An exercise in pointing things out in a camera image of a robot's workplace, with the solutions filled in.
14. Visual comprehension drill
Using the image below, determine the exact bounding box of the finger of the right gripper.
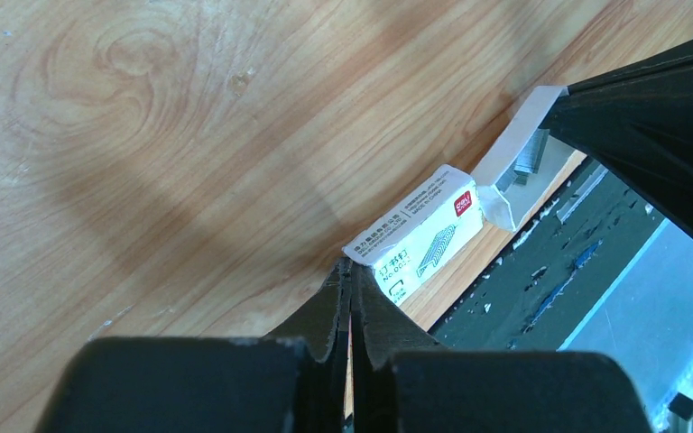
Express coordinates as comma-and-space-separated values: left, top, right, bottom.
541, 40, 693, 239

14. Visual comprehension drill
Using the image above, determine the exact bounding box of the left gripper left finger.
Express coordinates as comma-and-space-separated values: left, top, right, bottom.
37, 258, 352, 432

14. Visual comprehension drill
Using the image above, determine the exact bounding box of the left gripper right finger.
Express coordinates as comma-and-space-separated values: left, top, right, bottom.
349, 263, 652, 432

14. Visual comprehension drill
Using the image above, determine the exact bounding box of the staple box with red mark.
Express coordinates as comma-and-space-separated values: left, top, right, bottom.
343, 164, 484, 306

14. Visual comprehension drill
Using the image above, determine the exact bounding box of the small grey staple box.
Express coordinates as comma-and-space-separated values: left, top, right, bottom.
471, 86, 581, 233

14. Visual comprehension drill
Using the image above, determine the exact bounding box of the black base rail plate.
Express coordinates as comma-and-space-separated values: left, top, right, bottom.
430, 159, 665, 351

